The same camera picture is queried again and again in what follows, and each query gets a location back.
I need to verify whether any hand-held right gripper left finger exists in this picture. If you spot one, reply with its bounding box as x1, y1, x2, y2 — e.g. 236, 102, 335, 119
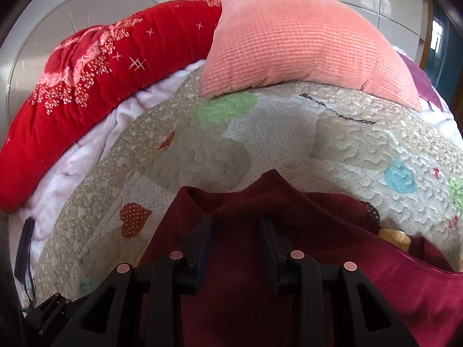
54, 215, 214, 347

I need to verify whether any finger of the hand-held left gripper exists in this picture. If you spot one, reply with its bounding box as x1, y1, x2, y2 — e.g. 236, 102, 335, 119
22, 292, 78, 347

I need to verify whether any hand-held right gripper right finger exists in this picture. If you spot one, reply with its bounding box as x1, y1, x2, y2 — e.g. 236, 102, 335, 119
260, 217, 411, 347

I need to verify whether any maroon sweater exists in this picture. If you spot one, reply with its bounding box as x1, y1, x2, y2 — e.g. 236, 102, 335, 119
139, 169, 463, 347

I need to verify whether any black phone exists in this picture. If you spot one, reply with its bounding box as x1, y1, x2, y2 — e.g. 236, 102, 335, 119
14, 217, 35, 283

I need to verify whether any patchwork heart quilt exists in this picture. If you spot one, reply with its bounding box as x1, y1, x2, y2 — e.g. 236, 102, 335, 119
34, 69, 463, 302

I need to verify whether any yellow cloth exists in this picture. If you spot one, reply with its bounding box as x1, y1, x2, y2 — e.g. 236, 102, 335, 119
378, 228, 413, 252

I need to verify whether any white fleece blanket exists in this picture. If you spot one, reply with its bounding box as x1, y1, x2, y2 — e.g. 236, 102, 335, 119
7, 60, 207, 319

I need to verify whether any red floral quilt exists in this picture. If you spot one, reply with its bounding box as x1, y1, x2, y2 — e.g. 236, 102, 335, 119
0, 0, 223, 215

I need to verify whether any pink ribbed pillow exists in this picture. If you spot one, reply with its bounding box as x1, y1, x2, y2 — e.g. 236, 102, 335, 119
198, 0, 423, 112

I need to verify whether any purple cloth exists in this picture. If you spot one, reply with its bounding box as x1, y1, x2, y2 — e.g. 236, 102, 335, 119
394, 47, 453, 112

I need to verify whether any wooden door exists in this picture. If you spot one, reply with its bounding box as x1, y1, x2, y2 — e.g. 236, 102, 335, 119
447, 76, 463, 123

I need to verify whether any white round headboard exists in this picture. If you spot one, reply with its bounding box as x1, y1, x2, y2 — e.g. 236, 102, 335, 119
0, 0, 160, 138

